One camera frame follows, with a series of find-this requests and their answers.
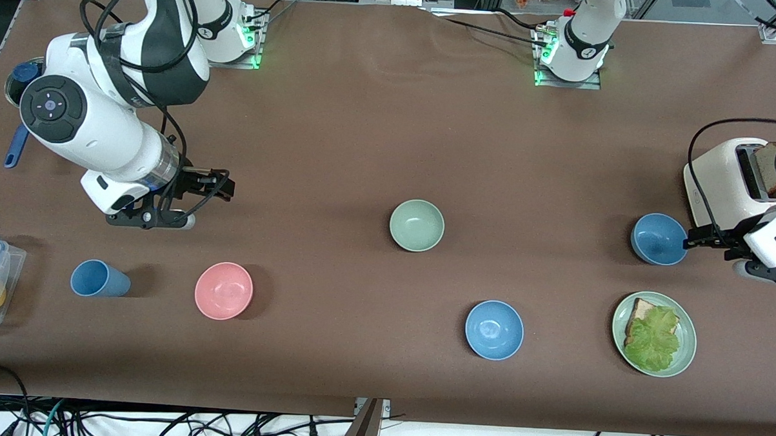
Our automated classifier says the bread slice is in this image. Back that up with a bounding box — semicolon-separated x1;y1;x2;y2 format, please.
624;297;658;348

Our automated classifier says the green bowl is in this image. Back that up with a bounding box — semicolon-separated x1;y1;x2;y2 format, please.
388;199;446;253

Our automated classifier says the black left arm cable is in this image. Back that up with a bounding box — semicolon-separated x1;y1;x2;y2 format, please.
684;115;776;248

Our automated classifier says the dark pot with blue handle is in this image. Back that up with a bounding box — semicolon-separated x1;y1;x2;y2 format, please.
1;55;46;170

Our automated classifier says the brown toast slice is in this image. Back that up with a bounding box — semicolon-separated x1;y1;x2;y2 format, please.
752;142;776;198

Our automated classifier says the pink bowl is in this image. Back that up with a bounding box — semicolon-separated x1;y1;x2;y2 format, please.
194;261;255;322

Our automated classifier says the black base power cable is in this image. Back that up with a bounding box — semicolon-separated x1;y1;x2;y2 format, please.
420;5;551;48
243;0;296;32

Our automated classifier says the metal table bracket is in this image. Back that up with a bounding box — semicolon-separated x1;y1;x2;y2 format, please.
354;397;392;417

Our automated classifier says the blue ribbed cup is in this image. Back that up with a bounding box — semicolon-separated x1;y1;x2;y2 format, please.
70;259;132;299

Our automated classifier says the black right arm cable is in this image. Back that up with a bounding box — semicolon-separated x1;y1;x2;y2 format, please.
72;0;236;221

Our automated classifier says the blue bowl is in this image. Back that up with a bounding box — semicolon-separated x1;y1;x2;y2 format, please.
464;299;526;362
630;212;690;267

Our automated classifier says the cream toaster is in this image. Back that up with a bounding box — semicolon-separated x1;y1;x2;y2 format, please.
681;135;776;233

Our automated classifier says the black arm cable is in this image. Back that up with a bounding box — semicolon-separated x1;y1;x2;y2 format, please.
72;0;236;221
684;115;776;248

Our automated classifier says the teal floor cable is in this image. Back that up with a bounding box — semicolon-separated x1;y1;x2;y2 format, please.
32;397;67;436

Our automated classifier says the green plate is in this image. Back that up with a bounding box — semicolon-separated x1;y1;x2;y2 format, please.
610;290;699;379

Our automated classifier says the green lettuce leaf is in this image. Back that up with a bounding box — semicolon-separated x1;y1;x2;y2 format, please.
623;305;681;373

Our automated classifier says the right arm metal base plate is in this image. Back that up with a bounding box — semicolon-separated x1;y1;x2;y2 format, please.
206;8;267;71

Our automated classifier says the glass lid with blue knob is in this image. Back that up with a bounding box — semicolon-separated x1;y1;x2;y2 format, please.
5;56;46;106

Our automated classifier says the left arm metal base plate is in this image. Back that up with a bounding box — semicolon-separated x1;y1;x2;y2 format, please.
530;25;605;90

